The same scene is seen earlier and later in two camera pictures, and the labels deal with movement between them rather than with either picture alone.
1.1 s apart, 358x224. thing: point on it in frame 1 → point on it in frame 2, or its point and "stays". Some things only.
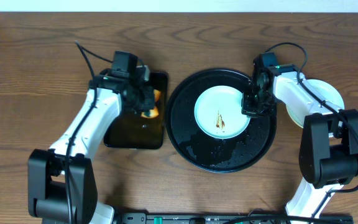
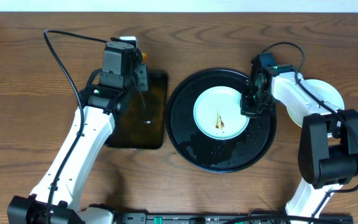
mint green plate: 324,89 stays
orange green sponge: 154,112 → 144,57
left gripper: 146,101 → 142,79
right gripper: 247,110 stays
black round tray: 206,152 stays
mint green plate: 217,112 stays
